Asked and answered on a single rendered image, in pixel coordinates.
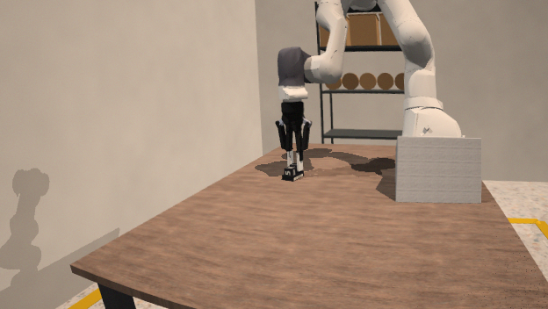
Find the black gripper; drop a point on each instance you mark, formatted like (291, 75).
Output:
(292, 117)

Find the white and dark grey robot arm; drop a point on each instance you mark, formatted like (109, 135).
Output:
(423, 113)

